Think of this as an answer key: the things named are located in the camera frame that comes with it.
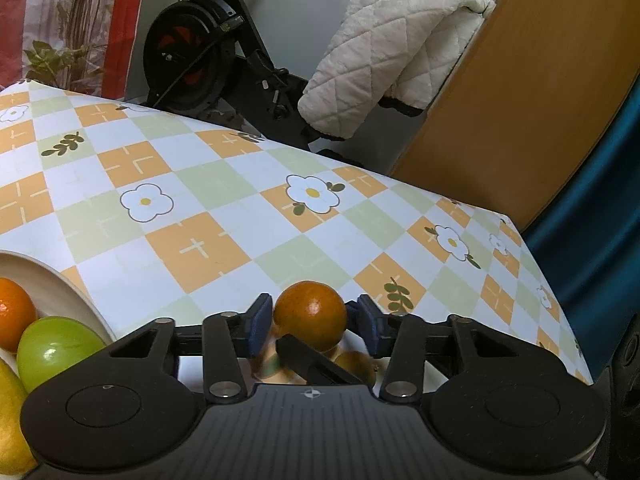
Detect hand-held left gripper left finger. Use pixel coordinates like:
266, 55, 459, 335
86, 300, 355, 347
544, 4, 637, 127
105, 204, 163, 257
95, 293, 274, 403

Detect white quilted jacket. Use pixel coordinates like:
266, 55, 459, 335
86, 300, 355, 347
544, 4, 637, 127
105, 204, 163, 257
297, 0, 498, 141

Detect blue curtain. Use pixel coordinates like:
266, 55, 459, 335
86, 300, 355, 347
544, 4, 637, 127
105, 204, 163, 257
522, 105, 640, 351

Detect round bright orange fruit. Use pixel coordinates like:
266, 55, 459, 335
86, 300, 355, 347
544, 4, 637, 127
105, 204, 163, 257
0, 277, 38, 352

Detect green round fruit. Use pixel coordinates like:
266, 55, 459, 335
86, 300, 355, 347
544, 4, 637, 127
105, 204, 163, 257
16, 316, 108, 393

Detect dark orange round fruit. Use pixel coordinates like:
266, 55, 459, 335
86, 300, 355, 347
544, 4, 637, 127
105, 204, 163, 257
273, 281, 347, 352

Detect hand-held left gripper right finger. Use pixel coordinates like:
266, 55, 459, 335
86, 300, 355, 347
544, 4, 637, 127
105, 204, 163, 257
357, 294, 538, 403

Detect floral checkered tablecloth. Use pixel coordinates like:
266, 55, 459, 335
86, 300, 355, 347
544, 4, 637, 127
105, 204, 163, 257
0, 80, 596, 386

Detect red printed backdrop cloth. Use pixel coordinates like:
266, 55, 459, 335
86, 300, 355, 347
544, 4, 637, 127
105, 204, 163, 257
0, 0, 153, 101

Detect black exercise bike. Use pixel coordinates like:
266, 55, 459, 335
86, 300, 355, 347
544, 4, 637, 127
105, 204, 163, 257
142, 0, 366, 166

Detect cream plate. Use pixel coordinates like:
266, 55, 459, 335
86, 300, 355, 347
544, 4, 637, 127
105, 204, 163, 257
0, 250, 118, 366

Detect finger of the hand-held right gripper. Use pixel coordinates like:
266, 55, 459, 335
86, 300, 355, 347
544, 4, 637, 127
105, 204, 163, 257
276, 334, 368, 387

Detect yellow lemon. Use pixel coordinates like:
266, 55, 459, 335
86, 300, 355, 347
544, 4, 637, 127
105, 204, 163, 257
0, 357, 40, 476

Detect small brown longan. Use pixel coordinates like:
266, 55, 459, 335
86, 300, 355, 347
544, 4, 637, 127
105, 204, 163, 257
334, 350, 377, 386

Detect wooden board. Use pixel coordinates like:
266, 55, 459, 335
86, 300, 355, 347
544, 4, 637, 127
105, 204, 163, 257
390, 0, 640, 233

